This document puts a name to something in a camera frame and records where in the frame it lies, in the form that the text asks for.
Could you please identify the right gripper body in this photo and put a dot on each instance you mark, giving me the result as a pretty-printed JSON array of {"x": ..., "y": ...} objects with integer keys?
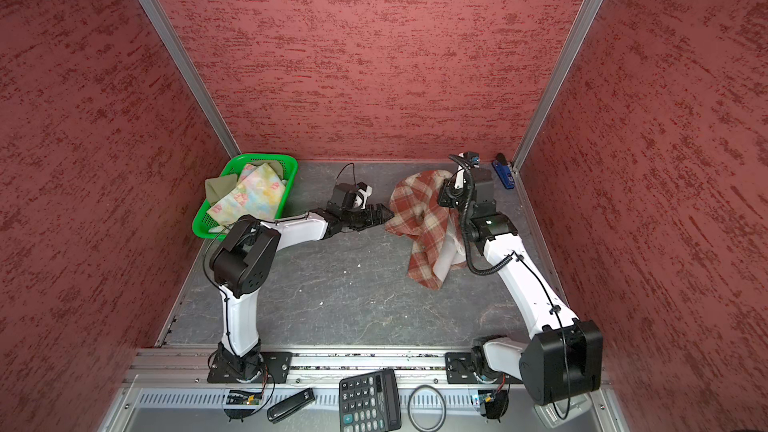
[{"x": 452, "y": 197}]

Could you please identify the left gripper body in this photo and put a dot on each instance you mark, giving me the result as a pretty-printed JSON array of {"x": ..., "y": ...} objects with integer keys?
[{"x": 355, "y": 218}]

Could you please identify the red plaid skirt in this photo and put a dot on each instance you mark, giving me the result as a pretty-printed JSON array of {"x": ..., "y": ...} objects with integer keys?
[{"x": 437, "y": 245}]

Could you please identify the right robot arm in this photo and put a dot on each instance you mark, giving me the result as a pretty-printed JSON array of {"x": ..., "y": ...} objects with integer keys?
[{"x": 562, "y": 358}]

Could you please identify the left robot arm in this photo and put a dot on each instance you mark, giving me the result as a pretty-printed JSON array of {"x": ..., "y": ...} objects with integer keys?
[{"x": 241, "y": 265}]

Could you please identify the blue clamp tool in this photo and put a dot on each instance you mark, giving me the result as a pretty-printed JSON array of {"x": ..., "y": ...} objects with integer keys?
[{"x": 503, "y": 169}]

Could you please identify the floral pastel skirt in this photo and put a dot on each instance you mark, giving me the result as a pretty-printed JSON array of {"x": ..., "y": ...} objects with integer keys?
[{"x": 260, "y": 190}]

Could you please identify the olive green skirt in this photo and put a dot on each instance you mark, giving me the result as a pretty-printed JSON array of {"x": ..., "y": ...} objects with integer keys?
[{"x": 219, "y": 187}]

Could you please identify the black calculator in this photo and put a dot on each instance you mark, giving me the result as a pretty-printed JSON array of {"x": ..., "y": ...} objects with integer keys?
[{"x": 370, "y": 402}]

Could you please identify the black remote stick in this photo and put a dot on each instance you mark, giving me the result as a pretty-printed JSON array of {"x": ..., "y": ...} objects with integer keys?
[{"x": 287, "y": 407}]

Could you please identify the left circuit board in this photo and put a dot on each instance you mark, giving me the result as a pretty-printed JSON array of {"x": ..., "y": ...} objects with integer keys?
[{"x": 240, "y": 404}]

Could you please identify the grey white box device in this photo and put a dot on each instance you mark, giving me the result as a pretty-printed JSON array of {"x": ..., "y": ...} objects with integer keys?
[{"x": 557, "y": 414}]

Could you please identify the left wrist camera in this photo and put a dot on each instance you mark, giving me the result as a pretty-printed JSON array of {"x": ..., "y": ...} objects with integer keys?
[{"x": 349, "y": 197}]

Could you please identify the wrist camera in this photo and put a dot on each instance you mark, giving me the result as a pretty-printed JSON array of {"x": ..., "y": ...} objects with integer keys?
[
  {"x": 349, "y": 197},
  {"x": 472, "y": 159}
]

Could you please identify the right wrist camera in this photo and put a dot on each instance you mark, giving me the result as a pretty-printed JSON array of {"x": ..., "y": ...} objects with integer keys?
[{"x": 472, "y": 159}]

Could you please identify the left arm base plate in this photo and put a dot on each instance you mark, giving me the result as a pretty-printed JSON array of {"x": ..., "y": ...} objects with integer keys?
[{"x": 277, "y": 363}]

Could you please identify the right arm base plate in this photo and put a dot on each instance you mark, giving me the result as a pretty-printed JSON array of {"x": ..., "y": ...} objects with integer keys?
[{"x": 459, "y": 367}]

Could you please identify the aluminium front rail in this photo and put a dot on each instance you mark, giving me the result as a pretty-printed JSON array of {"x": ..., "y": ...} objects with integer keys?
[{"x": 188, "y": 365}]

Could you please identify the right aluminium corner post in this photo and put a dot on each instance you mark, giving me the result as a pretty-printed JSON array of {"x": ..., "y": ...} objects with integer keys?
[{"x": 580, "y": 27}]

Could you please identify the aluminium corner post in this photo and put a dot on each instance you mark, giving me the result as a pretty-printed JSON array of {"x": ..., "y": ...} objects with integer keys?
[
  {"x": 580, "y": 27},
  {"x": 174, "y": 46}
]

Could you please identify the left aluminium corner post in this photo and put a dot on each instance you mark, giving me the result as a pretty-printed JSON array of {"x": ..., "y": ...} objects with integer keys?
[{"x": 174, "y": 46}]

